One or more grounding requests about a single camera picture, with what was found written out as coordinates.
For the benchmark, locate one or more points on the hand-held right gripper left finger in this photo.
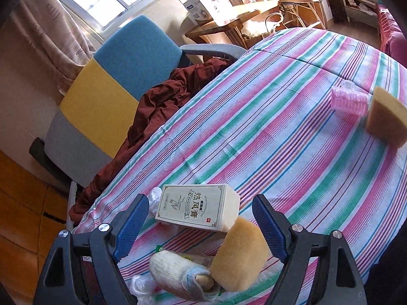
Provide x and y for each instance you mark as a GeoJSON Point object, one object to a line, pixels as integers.
{"type": "Point", "coordinates": [130, 225]}

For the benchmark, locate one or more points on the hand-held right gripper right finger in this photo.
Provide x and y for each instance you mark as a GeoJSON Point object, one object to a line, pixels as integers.
{"type": "Point", "coordinates": [270, 228]}

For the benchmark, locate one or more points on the clear plastic bag bundle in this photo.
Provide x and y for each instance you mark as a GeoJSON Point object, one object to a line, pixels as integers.
{"type": "Point", "coordinates": [155, 197]}

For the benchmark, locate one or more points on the tan sponge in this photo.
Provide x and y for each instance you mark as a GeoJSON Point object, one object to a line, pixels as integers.
{"type": "Point", "coordinates": [238, 257]}
{"type": "Point", "coordinates": [386, 119]}

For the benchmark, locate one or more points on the white knitted sock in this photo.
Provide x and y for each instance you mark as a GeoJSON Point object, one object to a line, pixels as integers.
{"type": "Point", "coordinates": [171, 270]}

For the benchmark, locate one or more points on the beige cardboard box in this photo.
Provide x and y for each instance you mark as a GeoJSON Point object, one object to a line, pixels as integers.
{"type": "Point", "coordinates": [190, 208]}

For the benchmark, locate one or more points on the rice snack packet green label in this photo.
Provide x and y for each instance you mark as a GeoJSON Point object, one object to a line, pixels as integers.
{"type": "Point", "coordinates": [143, 287]}

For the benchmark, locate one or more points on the wooden wardrobe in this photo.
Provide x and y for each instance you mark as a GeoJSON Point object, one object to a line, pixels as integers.
{"type": "Point", "coordinates": [22, 203]}

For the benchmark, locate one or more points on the black rolled mat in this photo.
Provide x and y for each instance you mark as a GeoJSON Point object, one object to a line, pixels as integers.
{"type": "Point", "coordinates": [41, 159]}

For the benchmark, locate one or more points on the person's dark clothing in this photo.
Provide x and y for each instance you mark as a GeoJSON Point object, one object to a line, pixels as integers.
{"type": "Point", "coordinates": [388, 270]}

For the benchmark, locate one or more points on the dark red cloth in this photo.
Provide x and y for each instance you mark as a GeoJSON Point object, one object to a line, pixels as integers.
{"type": "Point", "coordinates": [152, 101]}

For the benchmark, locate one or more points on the grey yellow blue chair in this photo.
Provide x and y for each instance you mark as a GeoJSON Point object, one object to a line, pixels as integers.
{"type": "Point", "coordinates": [95, 101]}

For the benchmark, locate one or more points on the pink hair roller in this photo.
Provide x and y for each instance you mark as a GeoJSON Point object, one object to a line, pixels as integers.
{"type": "Point", "coordinates": [348, 101]}

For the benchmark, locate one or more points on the wooden side table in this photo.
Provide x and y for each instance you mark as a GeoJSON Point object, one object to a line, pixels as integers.
{"type": "Point", "coordinates": [229, 22]}

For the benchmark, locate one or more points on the white box with blue label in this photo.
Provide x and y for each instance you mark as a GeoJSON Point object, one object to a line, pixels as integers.
{"type": "Point", "coordinates": [197, 11]}

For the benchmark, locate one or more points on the white container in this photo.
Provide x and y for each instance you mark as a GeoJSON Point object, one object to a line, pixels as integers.
{"type": "Point", "coordinates": [224, 6]}

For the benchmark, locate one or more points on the pink cloth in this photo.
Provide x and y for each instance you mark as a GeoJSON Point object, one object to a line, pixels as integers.
{"type": "Point", "coordinates": [392, 31]}

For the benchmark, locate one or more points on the white shelf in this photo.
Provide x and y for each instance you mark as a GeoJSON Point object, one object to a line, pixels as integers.
{"type": "Point", "coordinates": [359, 3]}

